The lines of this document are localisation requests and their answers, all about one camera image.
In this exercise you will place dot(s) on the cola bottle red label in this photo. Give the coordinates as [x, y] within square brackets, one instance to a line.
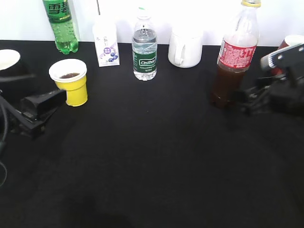
[236, 52]

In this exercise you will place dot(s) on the clear water bottle green label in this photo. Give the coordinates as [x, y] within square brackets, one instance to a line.
[144, 45]

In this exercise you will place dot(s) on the white blueberry milk carton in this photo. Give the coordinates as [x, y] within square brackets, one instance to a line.
[106, 46]

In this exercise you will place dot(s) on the yellow plastic cup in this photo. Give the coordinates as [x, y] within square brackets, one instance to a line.
[70, 75]

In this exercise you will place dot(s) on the red ceramic mug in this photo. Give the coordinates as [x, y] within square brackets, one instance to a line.
[291, 40]

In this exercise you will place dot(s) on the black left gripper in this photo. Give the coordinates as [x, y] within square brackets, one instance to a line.
[33, 109]

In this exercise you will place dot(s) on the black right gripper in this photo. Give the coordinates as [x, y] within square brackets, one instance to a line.
[281, 90]

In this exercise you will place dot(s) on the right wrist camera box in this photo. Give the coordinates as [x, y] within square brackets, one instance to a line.
[282, 58]

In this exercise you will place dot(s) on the white ceramic mug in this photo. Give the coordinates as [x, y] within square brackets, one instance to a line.
[185, 48]

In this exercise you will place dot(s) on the black cup white interior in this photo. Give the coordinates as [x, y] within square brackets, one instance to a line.
[11, 64]

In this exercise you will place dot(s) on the green sprite bottle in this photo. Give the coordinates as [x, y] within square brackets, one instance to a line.
[60, 19]

